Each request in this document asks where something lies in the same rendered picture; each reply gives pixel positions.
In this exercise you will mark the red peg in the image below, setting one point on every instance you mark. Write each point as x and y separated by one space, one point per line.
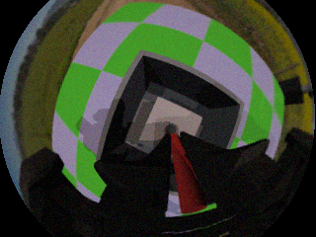
189 191

